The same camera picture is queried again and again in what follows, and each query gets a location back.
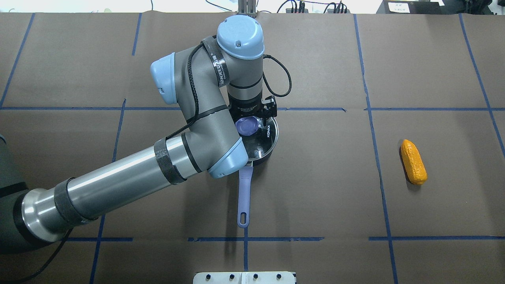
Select yellow toy corn cob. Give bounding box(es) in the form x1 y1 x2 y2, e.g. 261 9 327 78
400 140 428 185

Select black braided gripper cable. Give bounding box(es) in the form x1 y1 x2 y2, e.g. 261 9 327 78
165 41 292 140

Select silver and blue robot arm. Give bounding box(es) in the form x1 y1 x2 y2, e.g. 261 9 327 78
0 15 277 254

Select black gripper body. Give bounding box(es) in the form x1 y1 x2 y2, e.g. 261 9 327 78
230 95 277 119

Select black power box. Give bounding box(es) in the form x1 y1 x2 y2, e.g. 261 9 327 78
376 0 443 15

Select glass lid with blue knob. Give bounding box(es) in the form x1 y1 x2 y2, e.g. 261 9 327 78
235 116 279 165

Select dark blue saucepan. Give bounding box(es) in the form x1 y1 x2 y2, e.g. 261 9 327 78
238 160 267 228

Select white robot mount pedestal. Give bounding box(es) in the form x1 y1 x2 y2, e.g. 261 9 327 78
193 271 297 284

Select aluminium frame post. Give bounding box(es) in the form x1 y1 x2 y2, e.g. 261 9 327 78
237 0 257 18

